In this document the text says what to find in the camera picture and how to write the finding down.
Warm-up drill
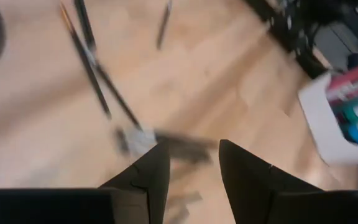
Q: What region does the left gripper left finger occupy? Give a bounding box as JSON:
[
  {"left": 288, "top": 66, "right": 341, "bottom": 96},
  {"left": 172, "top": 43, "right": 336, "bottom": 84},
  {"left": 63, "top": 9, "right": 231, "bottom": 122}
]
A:
[{"left": 99, "top": 139, "right": 171, "bottom": 224}]

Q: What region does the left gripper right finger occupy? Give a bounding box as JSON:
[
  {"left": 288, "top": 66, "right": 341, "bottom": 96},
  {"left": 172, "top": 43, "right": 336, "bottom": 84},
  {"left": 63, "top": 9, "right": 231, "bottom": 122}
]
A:
[{"left": 218, "top": 139, "right": 323, "bottom": 224}]

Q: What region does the thin black paintbrush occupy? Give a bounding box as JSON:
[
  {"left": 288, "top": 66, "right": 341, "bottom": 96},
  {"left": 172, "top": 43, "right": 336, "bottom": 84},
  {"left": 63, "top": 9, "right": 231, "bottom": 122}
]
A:
[{"left": 87, "top": 46, "right": 144, "bottom": 131}]

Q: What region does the small green paint bottle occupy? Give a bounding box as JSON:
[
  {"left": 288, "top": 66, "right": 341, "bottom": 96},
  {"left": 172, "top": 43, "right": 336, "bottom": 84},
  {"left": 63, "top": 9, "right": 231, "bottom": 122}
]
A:
[{"left": 337, "top": 93, "right": 358, "bottom": 123}]

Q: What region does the thin paintbrush wooden tip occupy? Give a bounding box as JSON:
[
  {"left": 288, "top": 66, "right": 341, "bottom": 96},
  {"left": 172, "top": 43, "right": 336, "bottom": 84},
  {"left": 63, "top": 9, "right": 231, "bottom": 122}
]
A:
[{"left": 58, "top": 1, "right": 112, "bottom": 121}]

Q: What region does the red paint bottle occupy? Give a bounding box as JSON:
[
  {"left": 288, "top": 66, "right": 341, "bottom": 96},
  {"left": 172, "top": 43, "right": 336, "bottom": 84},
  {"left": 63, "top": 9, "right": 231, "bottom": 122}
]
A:
[{"left": 326, "top": 62, "right": 358, "bottom": 101}]

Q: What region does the short black paintbrush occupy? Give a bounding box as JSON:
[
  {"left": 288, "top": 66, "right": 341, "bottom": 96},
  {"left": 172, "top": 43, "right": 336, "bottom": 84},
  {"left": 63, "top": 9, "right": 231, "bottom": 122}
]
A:
[{"left": 156, "top": 0, "right": 173, "bottom": 50}]

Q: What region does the large paintbrush silver ferrule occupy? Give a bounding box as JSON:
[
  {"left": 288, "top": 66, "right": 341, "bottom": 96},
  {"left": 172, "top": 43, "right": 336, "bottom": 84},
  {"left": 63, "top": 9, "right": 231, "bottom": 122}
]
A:
[{"left": 73, "top": 0, "right": 98, "bottom": 52}]

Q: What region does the white plastic tray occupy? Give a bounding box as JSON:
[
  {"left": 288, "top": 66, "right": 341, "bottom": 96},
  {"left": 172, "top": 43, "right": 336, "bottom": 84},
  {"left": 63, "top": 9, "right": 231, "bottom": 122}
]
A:
[{"left": 297, "top": 70, "right": 358, "bottom": 170}]

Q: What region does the black metal table frame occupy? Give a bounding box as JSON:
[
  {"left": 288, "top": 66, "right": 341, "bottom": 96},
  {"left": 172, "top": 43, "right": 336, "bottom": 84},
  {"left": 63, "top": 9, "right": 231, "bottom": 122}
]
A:
[{"left": 244, "top": 0, "right": 331, "bottom": 79}]

